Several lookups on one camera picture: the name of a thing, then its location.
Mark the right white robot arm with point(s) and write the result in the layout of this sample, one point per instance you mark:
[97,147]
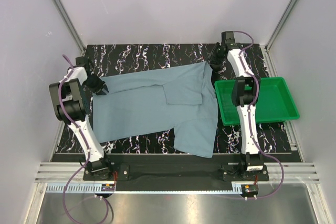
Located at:
[245,95]

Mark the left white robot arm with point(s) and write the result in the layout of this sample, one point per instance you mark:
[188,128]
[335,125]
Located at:
[72,107]

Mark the left aluminium frame post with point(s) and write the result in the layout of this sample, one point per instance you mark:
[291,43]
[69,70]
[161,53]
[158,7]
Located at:
[69,24]

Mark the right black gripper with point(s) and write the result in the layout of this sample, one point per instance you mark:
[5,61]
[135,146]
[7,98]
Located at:
[212,56]

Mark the blue-grey t shirt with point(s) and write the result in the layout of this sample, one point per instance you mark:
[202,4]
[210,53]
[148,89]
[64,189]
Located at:
[180,98]

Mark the right aluminium frame post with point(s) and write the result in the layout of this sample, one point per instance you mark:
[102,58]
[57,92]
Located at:
[280,25]

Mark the aluminium frame post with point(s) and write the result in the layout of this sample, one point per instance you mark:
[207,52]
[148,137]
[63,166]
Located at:
[280,25]
[69,24]

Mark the green plastic tray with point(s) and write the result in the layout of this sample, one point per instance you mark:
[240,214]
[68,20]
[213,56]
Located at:
[275,103]

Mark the grey slotted cable duct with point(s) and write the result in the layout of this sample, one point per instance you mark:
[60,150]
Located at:
[147,188]

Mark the aluminium cross rail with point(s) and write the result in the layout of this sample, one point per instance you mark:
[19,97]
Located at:
[291,172]

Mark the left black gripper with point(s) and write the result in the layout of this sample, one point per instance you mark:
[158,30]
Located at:
[98,87]

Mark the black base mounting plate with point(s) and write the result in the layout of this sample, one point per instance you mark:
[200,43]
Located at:
[229,167]

